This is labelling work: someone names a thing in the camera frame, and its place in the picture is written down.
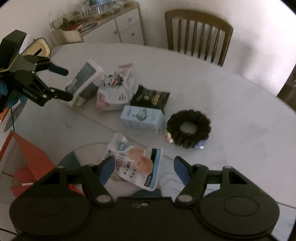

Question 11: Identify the wooden dining chair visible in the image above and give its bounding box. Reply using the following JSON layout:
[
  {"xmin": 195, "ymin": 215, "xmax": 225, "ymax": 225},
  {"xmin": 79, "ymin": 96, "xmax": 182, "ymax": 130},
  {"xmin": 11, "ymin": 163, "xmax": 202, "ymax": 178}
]
[{"xmin": 165, "ymin": 9, "xmax": 233, "ymax": 67}]

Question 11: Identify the black snack packet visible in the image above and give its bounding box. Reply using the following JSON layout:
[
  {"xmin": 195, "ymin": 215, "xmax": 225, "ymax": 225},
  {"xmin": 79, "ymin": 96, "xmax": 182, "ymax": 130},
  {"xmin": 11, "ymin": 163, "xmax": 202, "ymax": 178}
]
[{"xmin": 130, "ymin": 85, "xmax": 170, "ymax": 113}]

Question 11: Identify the glass terrarium bowl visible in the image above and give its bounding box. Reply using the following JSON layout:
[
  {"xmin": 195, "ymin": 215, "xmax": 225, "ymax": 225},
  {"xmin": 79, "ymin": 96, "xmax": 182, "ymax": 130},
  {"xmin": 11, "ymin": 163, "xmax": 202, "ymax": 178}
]
[{"xmin": 49, "ymin": 10, "xmax": 83, "ymax": 31}]

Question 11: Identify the chicken breast snack bag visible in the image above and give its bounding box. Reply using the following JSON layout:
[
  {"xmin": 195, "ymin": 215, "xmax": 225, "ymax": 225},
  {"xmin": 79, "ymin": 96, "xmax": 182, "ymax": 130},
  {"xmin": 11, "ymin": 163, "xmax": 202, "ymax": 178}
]
[{"xmin": 102, "ymin": 133, "xmax": 163, "ymax": 191}]

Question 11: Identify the panda print snack bag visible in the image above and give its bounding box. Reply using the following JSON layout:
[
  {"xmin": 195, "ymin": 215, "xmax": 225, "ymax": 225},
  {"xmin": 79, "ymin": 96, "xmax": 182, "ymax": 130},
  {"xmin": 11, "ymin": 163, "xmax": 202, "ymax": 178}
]
[{"xmin": 95, "ymin": 63, "xmax": 139, "ymax": 111}]

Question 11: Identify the light blue carton box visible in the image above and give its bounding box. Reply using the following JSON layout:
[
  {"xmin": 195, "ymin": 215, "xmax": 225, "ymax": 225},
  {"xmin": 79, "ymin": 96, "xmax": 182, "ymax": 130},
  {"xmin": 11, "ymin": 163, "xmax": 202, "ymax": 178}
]
[{"xmin": 120, "ymin": 105, "xmax": 165, "ymax": 133}]

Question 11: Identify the white wooden sideboard cabinet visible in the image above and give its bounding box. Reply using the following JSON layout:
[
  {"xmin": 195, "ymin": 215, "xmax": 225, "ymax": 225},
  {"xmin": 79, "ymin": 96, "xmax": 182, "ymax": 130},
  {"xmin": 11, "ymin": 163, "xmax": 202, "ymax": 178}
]
[{"xmin": 81, "ymin": 1, "xmax": 146, "ymax": 45}]

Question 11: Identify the beige tissue box holder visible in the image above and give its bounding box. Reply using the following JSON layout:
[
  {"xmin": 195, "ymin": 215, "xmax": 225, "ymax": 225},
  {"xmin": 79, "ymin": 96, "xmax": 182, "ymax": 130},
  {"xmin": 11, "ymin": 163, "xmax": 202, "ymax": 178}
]
[{"xmin": 21, "ymin": 38, "xmax": 51, "ymax": 57}]

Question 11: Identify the grey white tissue pack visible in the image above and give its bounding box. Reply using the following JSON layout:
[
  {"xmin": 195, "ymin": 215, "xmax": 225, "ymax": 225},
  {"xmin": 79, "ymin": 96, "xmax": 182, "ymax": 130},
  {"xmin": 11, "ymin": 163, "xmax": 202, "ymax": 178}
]
[{"xmin": 65, "ymin": 59, "xmax": 105, "ymax": 107}]

